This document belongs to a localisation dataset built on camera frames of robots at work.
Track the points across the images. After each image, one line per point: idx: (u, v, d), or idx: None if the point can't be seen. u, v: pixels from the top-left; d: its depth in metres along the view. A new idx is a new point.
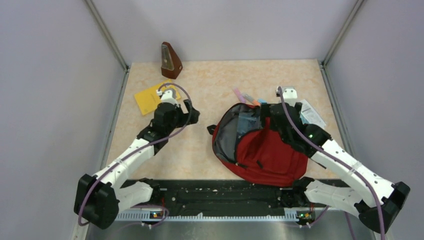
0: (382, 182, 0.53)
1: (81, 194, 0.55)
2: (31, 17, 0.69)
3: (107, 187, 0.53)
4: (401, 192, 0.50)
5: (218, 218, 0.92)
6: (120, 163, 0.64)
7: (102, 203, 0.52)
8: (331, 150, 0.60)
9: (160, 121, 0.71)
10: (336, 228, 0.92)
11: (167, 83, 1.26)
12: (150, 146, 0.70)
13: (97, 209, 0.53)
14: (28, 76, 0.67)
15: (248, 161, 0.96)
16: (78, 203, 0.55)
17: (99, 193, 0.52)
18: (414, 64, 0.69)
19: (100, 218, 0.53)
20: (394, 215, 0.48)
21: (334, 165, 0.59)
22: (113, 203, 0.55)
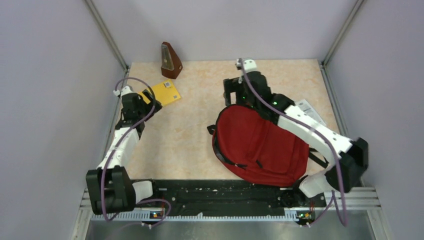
0: (340, 137, 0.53)
1: (94, 188, 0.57)
2: (30, 18, 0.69)
3: (118, 168, 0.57)
4: (359, 145, 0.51)
5: (218, 218, 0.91)
6: (116, 149, 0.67)
7: (120, 183, 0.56)
8: (293, 114, 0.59)
9: (130, 108, 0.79)
10: (337, 229, 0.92)
11: (167, 83, 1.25)
12: (134, 130, 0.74)
13: (118, 192, 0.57)
14: (28, 77, 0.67)
15: (248, 161, 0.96)
16: (96, 200, 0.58)
17: (114, 175, 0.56)
18: (415, 64, 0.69)
19: (125, 199, 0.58)
20: (352, 166, 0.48)
21: (297, 129, 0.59)
22: (128, 182, 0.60)
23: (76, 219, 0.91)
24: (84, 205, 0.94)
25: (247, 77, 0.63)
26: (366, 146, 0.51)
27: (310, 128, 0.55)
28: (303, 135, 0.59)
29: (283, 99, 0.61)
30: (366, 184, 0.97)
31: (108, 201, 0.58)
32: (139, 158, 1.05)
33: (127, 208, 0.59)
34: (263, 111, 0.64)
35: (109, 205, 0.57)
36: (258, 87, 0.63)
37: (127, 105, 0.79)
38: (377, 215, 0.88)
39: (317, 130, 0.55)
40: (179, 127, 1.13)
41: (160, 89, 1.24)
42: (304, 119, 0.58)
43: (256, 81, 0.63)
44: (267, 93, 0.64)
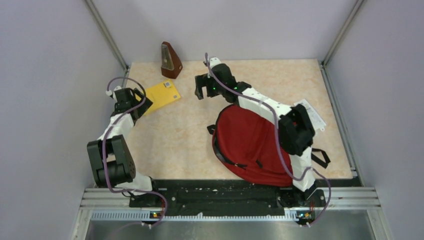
0: (282, 105, 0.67)
1: (96, 156, 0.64)
2: (30, 17, 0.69)
3: (117, 136, 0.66)
4: (298, 110, 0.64)
5: (218, 218, 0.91)
6: (113, 126, 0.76)
7: (120, 149, 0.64)
8: (248, 94, 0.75)
9: (124, 100, 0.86)
10: (337, 229, 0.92)
11: (167, 83, 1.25)
12: (128, 114, 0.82)
13: (119, 158, 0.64)
14: (28, 78, 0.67)
15: (248, 161, 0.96)
16: (97, 169, 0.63)
17: (114, 141, 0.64)
18: (415, 63, 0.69)
19: (125, 165, 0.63)
20: (289, 123, 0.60)
21: (252, 105, 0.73)
22: (128, 151, 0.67)
23: (77, 219, 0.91)
24: (84, 205, 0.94)
25: (212, 70, 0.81)
26: (303, 108, 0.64)
27: (258, 101, 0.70)
28: (259, 110, 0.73)
29: (243, 85, 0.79)
30: (366, 183, 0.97)
31: (110, 169, 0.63)
32: (139, 158, 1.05)
33: (128, 176, 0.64)
34: (229, 95, 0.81)
35: (111, 172, 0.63)
36: (222, 75, 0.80)
37: (121, 97, 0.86)
38: (377, 215, 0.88)
39: (264, 102, 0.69)
40: (179, 127, 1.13)
41: (160, 89, 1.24)
42: (255, 95, 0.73)
43: (221, 71, 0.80)
44: (231, 81, 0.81)
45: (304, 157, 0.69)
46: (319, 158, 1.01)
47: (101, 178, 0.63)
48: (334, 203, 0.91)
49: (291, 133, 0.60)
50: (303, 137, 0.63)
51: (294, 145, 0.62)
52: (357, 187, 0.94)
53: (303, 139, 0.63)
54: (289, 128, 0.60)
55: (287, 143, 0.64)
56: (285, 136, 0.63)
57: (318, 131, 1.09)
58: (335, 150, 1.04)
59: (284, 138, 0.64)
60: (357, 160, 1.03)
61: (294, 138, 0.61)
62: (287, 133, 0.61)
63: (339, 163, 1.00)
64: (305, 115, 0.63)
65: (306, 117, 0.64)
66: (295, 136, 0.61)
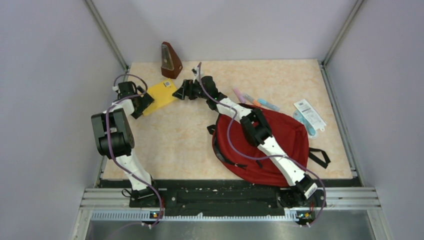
0: (245, 110, 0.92)
1: (99, 126, 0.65)
2: (29, 17, 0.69)
3: (118, 110, 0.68)
4: (255, 112, 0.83)
5: (218, 218, 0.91)
6: (116, 104, 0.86)
7: (121, 120, 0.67)
8: (223, 102, 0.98)
9: (126, 90, 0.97)
10: (337, 229, 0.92)
11: (167, 83, 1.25)
12: (129, 100, 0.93)
13: (120, 128, 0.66)
14: (28, 78, 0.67)
15: (248, 161, 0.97)
16: (99, 138, 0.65)
17: (115, 113, 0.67)
18: (415, 64, 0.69)
19: (125, 134, 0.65)
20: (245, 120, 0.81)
21: (226, 109, 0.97)
22: (128, 124, 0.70)
23: (77, 219, 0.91)
24: (84, 205, 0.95)
25: (203, 81, 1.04)
26: (259, 110, 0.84)
27: (229, 107, 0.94)
28: (230, 114, 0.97)
29: (222, 96, 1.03)
30: (366, 184, 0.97)
31: (112, 138, 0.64)
32: (139, 158, 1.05)
33: (129, 146, 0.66)
34: (211, 103, 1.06)
35: (113, 141, 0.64)
36: (208, 88, 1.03)
37: (124, 88, 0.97)
38: (377, 215, 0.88)
39: (233, 107, 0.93)
40: (179, 127, 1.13)
41: (160, 89, 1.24)
42: (229, 104, 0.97)
43: (207, 83, 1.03)
44: (214, 91, 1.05)
45: (269, 146, 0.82)
46: (319, 158, 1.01)
47: (104, 148, 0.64)
48: (334, 203, 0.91)
49: (249, 129, 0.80)
50: (262, 133, 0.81)
51: (253, 138, 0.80)
52: (357, 187, 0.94)
53: (262, 135, 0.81)
54: (246, 123, 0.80)
55: (250, 138, 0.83)
56: (247, 133, 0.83)
57: (318, 131, 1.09)
58: (335, 150, 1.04)
59: (247, 134, 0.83)
60: (357, 159, 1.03)
61: (252, 132, 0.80)
62: (246, 130, 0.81)
63: (339, 163, 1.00)
64: (261, 116, 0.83)
65: (262, 118, 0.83)
66: (254, 131, 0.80)
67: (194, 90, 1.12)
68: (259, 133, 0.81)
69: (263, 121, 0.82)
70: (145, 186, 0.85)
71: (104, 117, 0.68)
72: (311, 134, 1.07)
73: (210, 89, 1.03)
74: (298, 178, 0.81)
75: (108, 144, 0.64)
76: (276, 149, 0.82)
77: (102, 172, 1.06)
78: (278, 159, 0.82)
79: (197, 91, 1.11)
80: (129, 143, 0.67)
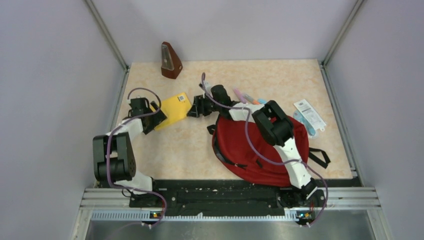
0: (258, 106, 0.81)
1: (100, 150, 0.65)
2: (29, 17, 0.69)
3: (122, 133, 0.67)
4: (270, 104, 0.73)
5: (218, 218, 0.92)
6: (123, 125, 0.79)
7: (123, 145, 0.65)
8: (237, 106, 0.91)
9: (138, 107, 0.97)
10: (336, 228, 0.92)
11: (181, 97, 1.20)
12: (138, 119, 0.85)
13: (120, 155, 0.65)
14: (28, 78, 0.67)
15: (248, 161, 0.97)
16: (99, 162, 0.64)
17: (118, 138, 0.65)
18: (416, 63, 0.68)
19: (125, 162, 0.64)
20: (258, 114, 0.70)
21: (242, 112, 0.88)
22: (130, 149, 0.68)
23: (77, 219, 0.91)
24: (84, 205, 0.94)
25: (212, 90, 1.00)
26: (274, 102, 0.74)
27: (241, 108, 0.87)
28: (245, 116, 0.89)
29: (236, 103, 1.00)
30: (366, 183, 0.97)
31: (111, 165, 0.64)
32: (139, 158, 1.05)
33: (128, 174, 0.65)
34: (224, 113, 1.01)
35: (112, 168, 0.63)
36: (219, 96, 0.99)
37: (135, 104, 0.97)
38: (377, 215, 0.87)
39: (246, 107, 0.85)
40: (179, 127, 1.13)
41: (174, 103, 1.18)
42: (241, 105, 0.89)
43: (217, 91, 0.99)
44: (226, 101, 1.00)
45: (288, 148, 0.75)
46: (320, 158, 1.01)
47: (101, 173, 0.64)
48: (334, 203, 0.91)
49: (265, 123, 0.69)
50: (281, 129, 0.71)
51: (272, 135, 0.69)
52: (357, 187, 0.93)
53: (280, 132, 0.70)
54: (260, 118, 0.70)
55: (267, 136, 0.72)
56: (263, 130, 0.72)
57: (318, 131, 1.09)
58: (335, 150, 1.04)
59: (263, 131, 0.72)
60: (357, 159, 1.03)
61: (268, 128, 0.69)
62: (262, 126, 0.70)
63: (339, 163, 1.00)
64: (277, 110, 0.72)
65: (279, 111, 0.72)
66: (271, 127, 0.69)
67: (207, 105, 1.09)
68: (278, 129, 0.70)
69: (281, 115, 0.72)
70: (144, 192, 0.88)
71: (107, 140, 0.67)
72: (311, 134, 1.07)
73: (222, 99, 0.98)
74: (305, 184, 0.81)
75: (106, 171, 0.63)
76: (293, 153, 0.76)
77: None
78: (293, 164, 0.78)
79: (210, 105, 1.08)
80: (128, 172, 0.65)
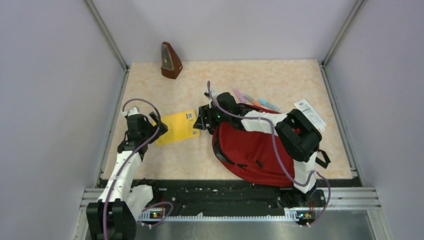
0: (279, 115, 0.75)
1: (95, 220, 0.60)
2: (30, 17, 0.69)
3: (117, 204, 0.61)
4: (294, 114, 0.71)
5: (218, 218, 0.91)
6: (116, 179, 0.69)
7: (120, 219, 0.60)
8: (250, 115, 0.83)
9: (135, 129, 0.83)
10: (336, 228, 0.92)
11: (190, 114, 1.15)
12: (136, 154, 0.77)
13: (118, 227, 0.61)
14: (28, 78, 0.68)
15: (248, 161, 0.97)
16: (96, 233, 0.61)
17: (115, 211, 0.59)
18: (416, 63, 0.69)
19: (124, 233, 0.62)
20: (283, 127, 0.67)
21: (260, 124, 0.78)
22: (128, 215, 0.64)
23: (77, 218, 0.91)
24: (84, 205, 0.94)
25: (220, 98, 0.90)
26: (298, 112, 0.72)
27: (258, 118, 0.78)
28: (261, 128, 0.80)
29: (246, 112, 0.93)
30: (366, 184, 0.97)
31: (109, 232, 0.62)
32: None
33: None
34: (235, 122, 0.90)
35: (110, 237, 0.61)
36: (227, 105, 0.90)
37: (132, 126, 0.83)
38: (377, 215, 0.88)
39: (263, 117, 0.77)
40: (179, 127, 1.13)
41: (181, 119, 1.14)
42: (256, 114, 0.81)
43: (225, 99, 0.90)
44: (235, 108, 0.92)
45: (309, 161, 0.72)
46: (320, 158, 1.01)
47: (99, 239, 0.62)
48: (334, 203, 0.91)
49: (291, 137, 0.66)
50: (309, 142, 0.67)
51: (300, 149, 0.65)
52: (357, 187, 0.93)
53: (309, 145, 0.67)
54: (285, 130, 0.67)
55: (294, 150, 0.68)
56: (290, 144, 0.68)
57: (318, 131, 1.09)
58: (335, 150, 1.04)
59: (289, 146, 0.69)
60: (357, 159, 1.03)
61: (296, 141, 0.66)
62: (288, 139, 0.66)
63: (339, 163, 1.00)
64: (302, 120, 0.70)
65: (305, 121, 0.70)
66: (298, 139, 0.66)
67: (214, 115, 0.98)
68: (306, 143, 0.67)
69: (306, 126, 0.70)
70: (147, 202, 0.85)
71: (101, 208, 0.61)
72: None
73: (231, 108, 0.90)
74: (310, 187, 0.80)
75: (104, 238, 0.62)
76: (311, 165, 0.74)
77: (102, 172, 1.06)
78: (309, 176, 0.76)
79: (217, 115, 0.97)
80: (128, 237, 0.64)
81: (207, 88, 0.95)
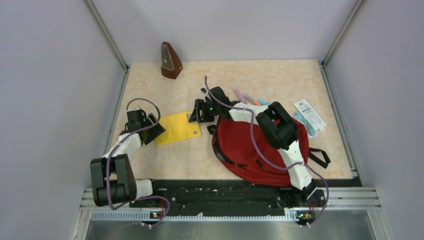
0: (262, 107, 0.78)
1: (98, 174, 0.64)
2: (28, 17, 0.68)
3: (120, 155, 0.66)
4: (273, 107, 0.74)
5: (218, 218, 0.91)
6: (120, 144, 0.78)
7: (123, 169, 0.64)
8: (237, 106, 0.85)
9: (134, 120, 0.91)
10: (336, 228, 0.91)
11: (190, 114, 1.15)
12: (136, 134, 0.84)
13: (121, 178, 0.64)
14: (28, 79, 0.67)
15: (248, 160, 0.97)
16: (99, 187, 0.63)
17: (118, 160, 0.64)
18: (416, 63, 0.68)
19: (126, 186, 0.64)
20: (261, 116, 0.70)
21: (245, 113, 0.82)
22: (130, 171, 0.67)
23: (77, 219, 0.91)
24: (84, 205, 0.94)
25: (211, 91, 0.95)
26: (277, 104, 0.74)
27: (242, 109, 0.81)
28: (247, 118, 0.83)
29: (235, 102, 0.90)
30: (366, 184, 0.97)
31: (111, 188, 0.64)
32: (139, 158, 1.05)
33: (128, 197, 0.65)
34: (224, 113, 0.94)
35: (112, 192, 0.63)
36: (218, 96, 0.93)
37: (132, 117, 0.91)
38: (377, 215, 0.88)
39: (248, 108, 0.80)
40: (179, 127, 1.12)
41: (182, 119, 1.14)
42: (242, 106, 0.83)
43: (216, 92, 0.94)
44: (225, 101, 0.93)
45: (292, 151, 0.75)
46: (319, 158, 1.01)
47: (101, 198, 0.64)
48: (334, 203, 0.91)
49: (269, 126, 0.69)
50: (286, 132, 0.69)
51: (277, 137, 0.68)
52: (357, 187, 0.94)
53: (286, 135, 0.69)
54: (264, 120, 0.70)
55: (271, 139, 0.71)
56: (268, 133, 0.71)
57: (319, 131, 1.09)
58: (335, 150, 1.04)
59: (267, 135, 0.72)
60: (357, 159, 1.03)
61: (273, 130, 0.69)
62: (266, 128, 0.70)
63: (339, 163, 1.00)
64: (281, 111, 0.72)
65: (283, 113, 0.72)
66: (275, 128, 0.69)
67: (207, 110, 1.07)
68: (283, 132, 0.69)
69: (284, 116, 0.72)
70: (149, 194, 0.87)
71: (104, 162, 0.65)
72: (311, 134, 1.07)
73: (221, 100, 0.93)
74: (306, 183, 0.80)
75: (106, 195, 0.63)
76: (297, 156, 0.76)
77: None
78: (296, 167, 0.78)
79: (210, 109, 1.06)
80: (130, 194, 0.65)
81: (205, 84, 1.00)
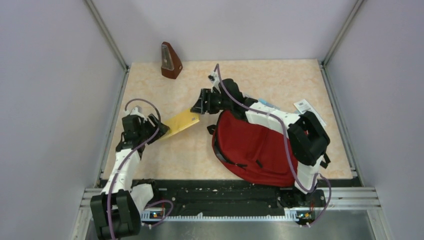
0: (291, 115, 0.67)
1: (99, 213, 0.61)
2: (29, 17, 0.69)
3: (122, 193, 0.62)
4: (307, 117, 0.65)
5: (218, 218, 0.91)
6: (118, 172, 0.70)
7: (125, 208, 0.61)
8: (255, 108, 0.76)
9: (131, 129, 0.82)
10: (337, 228, 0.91)
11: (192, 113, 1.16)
12: (135, 152, 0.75)
13: (123, 217, 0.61)
14: (28, 79, 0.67)
15: (248, 161, 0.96)
16: (101, 226, 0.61)
17: (119, 199, 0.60)
18: (416, 63, 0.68)
19: (130, 223, 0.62)
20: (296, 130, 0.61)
21: (268, 120, 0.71)
22: (132, 206, 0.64)
23: (77, 219, 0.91)
24: (84, 205, 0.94)
25: (224, 84, 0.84)
26: (310, 114, 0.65)
27: (266, 114, 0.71)
28: (268, 123, 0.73)
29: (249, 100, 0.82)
30: (366, 184, 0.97)
31: (114, 225, 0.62)
32: None
33: (132, 232, 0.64)
34: (237, 112, 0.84)
35: (115, 229, 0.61)
36: (231, 90, 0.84)
37: (128, 126, 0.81)
38: (377, 215, 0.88)
39: (272, 114, 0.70)
40: None
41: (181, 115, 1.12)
42: (263, 109, 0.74)
43: (230, 86, 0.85)
44: (238, 96, 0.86)
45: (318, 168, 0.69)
46: None
47: (105, 233, 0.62)
48: (334, 203, 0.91)
49: (303, 141, 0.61)
50: (319, 148, 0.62)
51: (310, 155, 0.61)
52: (357, 187, 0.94)
53: (318, 150, 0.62)
54: (298, 135, 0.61)
55: (302, 154, 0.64)
56: (299, 148, 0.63)
57: None
58: (335, 150, 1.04)
59: (298, 149, 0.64)
60: (357, 159, 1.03)
61: (307, 147, 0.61)
62: (299, 143, 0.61)
63: (339, 163, 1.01)
64: (315, 124, 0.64)
65: (317, 125, 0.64)
66: (309, 144, 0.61)
67: (214, 101, 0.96)
68: (316, 148, 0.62)
69: (317, 129, 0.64)
70: (149, 197, 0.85)
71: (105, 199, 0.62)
72: None
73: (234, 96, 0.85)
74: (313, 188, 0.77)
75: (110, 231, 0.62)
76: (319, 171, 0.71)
77: (102, 172, 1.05)
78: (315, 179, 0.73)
79: (217, 102, 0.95)
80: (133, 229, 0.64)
81: (215, 68, 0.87)
